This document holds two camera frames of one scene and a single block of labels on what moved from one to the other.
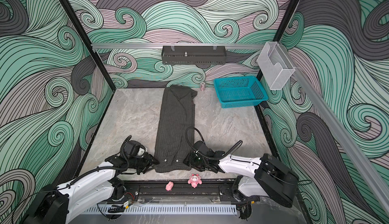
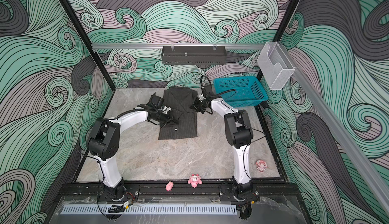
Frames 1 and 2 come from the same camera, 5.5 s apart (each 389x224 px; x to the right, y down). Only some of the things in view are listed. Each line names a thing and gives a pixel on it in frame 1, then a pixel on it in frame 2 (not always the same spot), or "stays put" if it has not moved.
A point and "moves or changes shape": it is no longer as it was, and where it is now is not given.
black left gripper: x=149 y=162 -> x=170 y=117
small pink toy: x=169 y=186 stays put
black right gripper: x=189 y=161 -> x=195 y=106
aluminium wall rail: x=179 y=46 stays put
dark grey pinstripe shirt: x=176 y=135 moves or changes shape
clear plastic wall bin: x=275 y=65 stays put
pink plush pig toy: x=194 y=180 stays put
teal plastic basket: x=240 y=91 stays put
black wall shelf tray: x=193 y=54 stays put
